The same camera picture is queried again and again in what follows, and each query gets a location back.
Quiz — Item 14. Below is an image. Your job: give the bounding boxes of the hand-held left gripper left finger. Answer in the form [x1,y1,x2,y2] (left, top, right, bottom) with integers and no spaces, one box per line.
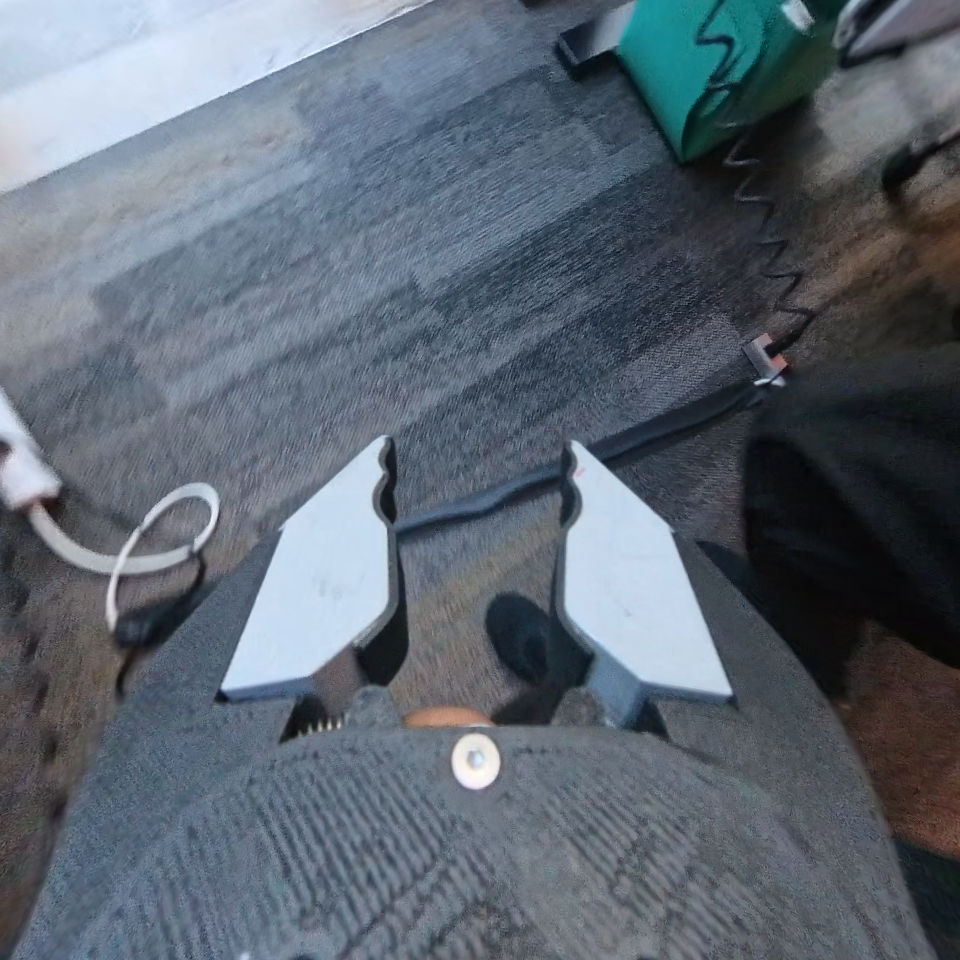
[219,435,410,702]

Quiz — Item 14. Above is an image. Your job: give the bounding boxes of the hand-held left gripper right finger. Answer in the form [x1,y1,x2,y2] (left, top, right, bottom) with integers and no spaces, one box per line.
[551,438,736,729]

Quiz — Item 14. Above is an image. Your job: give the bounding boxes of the person's black shoe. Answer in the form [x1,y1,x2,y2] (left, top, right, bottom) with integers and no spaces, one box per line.
[483,592,594,687]

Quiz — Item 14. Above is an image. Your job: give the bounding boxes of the person's leg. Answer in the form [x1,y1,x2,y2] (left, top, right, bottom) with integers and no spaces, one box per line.
[742,352,960,699]

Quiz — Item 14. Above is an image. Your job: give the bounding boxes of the white power strip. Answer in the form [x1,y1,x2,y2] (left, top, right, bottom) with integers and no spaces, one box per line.
[0,390,61,511]

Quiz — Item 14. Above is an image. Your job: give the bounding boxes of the teal box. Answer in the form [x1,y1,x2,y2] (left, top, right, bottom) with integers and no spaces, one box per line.
[615,0,837,162]

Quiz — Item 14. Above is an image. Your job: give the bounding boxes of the white panel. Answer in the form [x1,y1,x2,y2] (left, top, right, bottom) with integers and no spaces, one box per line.
[0,0,421,192]

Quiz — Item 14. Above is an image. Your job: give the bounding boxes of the black floor cable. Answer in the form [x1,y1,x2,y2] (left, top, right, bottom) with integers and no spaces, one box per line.
[397,386,766,537]

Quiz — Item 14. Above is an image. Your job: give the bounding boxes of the black cable with plug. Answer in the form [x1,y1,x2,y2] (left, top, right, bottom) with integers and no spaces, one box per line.
[112,555,211,699]

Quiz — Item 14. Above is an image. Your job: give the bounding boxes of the white looped cable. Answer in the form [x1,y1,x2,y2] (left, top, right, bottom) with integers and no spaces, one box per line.
[30,483,222,631]

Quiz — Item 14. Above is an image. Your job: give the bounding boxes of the grey cable plug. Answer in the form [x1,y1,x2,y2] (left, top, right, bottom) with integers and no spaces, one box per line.
[742,333,789,387]

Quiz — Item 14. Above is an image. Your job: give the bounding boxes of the coiled black cable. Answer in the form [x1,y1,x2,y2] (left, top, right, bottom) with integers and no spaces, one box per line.
[693,0,819,354]

